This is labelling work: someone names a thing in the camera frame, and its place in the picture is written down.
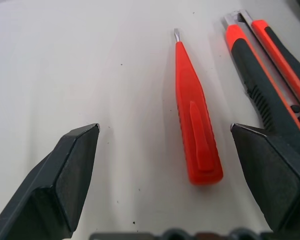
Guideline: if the orange tester screwdriver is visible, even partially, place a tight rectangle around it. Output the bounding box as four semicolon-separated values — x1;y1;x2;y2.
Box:
173;28;224;186

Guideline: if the orange black utility knife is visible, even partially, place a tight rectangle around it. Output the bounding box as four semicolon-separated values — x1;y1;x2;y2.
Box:
223;13;300;161

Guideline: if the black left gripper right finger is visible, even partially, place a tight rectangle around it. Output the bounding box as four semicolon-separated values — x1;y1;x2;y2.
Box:
229;122;300;236

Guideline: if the orange black handled tool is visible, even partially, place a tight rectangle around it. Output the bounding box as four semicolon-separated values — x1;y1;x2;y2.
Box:
237;9;300;131

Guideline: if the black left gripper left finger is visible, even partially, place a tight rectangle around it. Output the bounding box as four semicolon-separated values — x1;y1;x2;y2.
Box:
0;123;101;240

